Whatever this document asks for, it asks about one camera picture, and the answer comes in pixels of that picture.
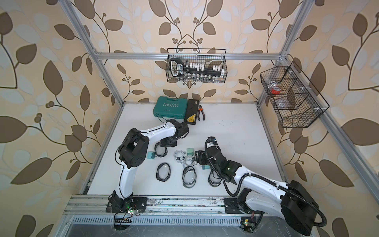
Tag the black pouch right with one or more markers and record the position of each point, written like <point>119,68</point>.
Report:
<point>213,179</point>

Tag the red item in basket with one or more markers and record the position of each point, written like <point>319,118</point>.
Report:
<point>274,88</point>

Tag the green charger lower right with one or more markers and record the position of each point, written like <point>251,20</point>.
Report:
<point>205,167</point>

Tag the black yellow-label case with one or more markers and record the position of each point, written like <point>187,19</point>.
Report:
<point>191,112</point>

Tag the right wire basket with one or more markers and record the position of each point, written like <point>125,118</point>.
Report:
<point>300,102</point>

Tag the orange black pliers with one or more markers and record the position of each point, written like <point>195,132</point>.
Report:
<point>200,113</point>

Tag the black pouch middle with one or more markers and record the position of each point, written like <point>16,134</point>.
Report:
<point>189,177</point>

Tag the green charger plug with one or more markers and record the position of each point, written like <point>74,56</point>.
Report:
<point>190,151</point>

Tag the green charger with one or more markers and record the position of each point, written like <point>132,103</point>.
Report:
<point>205,167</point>
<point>151,155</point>

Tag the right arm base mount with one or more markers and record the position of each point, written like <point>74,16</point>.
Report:
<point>237,205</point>

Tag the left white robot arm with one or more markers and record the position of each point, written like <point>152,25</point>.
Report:
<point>132,153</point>

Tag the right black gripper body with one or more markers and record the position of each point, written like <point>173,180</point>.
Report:
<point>204,159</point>

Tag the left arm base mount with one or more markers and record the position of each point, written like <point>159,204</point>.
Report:
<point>130,205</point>

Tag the green plastic tool case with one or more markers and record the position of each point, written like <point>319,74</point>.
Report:
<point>170,107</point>

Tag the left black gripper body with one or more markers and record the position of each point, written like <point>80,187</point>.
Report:
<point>170,142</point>

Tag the back wire basket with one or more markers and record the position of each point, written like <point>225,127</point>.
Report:
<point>197,54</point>

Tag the black socket set holder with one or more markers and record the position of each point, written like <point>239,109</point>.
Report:
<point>178,68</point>

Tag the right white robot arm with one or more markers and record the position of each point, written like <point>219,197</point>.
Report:
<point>289,201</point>

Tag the aluminium front rail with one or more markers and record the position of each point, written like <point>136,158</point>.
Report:
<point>156,205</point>

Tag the green charger far left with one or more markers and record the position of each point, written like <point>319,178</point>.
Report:
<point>151,155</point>

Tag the wire basket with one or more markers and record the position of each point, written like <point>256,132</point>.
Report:
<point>300,102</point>
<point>197,54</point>

